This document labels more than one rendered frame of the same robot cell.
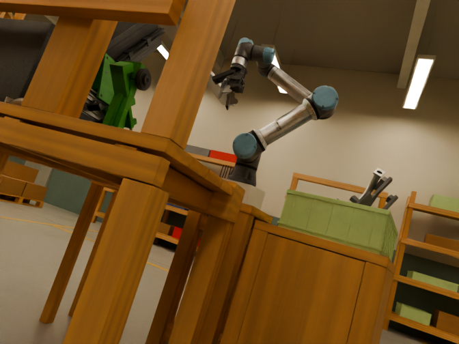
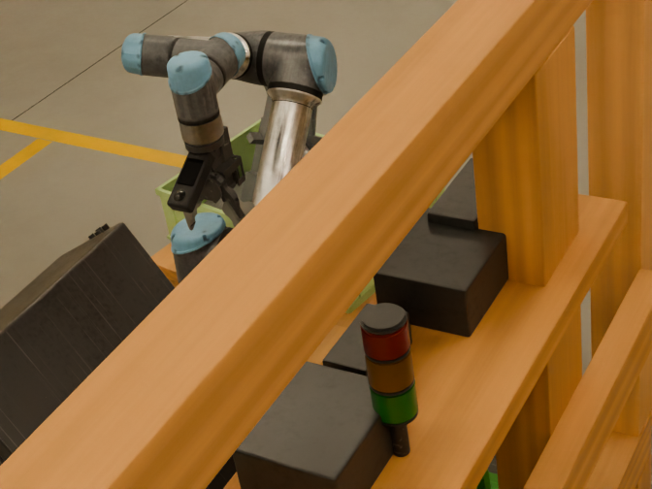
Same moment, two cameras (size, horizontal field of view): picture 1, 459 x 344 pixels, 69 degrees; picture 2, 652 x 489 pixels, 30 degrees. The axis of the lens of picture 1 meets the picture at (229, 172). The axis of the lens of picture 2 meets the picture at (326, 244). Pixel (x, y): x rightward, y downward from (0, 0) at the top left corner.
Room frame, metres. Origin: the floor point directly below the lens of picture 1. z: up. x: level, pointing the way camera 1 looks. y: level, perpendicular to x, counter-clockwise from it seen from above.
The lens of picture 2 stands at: (0.97, 1.95, 2.51)
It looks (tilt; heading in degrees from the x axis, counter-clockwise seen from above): 34 degrees down; 283
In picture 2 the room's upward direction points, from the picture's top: 9 degrees counter-clockwise
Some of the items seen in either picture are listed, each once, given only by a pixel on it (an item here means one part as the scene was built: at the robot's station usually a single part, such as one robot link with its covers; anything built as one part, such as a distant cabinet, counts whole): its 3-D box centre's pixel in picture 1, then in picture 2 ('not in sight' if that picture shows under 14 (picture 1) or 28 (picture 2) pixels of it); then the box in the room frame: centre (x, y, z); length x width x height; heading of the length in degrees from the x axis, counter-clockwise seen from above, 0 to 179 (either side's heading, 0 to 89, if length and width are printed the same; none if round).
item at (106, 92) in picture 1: (104, 80); not in sight; (1.42, 0.64, 1.17); 0.13 x 0.12 x 0.20; 69
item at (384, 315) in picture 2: not in sight; (385, 332); (1.15, 0.95, 1.71); 0.05 x 0.05 x 0.04
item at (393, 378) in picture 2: not in sight; (389, 365); (1.15, 0.95, 1.67); 0.05 x 0.05 x 0.05
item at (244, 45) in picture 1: (244, 50); (193, 86); (1.58, 0.11, 1.59); 0.09 x 0.08 x 0.11; 76
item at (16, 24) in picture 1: (26, 72); not in sight; (1.29, 0.88, 1.07); 0.30 x 0.18 x 0.34; 69
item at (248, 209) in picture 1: (233, 207); not in sight; (1.71, -0.07, 0.83); 0.32 x 0.32 x 0.04; 63
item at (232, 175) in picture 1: (243, 175); not in sight; (1.70, -0.07, 1.01); 0.15 x 0.15 x 0.10
